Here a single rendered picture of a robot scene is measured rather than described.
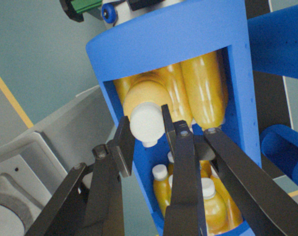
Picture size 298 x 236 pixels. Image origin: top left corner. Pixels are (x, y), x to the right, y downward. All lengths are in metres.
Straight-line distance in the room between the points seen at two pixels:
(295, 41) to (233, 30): 0.52
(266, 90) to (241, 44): 1.31
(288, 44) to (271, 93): 0.86
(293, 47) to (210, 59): 0.48
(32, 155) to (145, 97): 0.44
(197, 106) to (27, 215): 0.52
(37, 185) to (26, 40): 1.31
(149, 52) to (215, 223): 0.37
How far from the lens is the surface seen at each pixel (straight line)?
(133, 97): 0.23
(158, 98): 0.22
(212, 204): 0.44
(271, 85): 1.61
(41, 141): 0.62
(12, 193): 0.63
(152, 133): 0.20
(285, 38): 0.83
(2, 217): 0.60
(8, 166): 0.61
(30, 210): 0.64
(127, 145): 0.17
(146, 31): 0.24
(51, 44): 1.64
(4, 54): 1.85
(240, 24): 0.31
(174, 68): 0.38
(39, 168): 0.60
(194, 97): 0.36
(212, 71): 0.36
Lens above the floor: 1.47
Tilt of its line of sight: 69 degrees down
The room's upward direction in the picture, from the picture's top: 180 degrees counter-clockwise
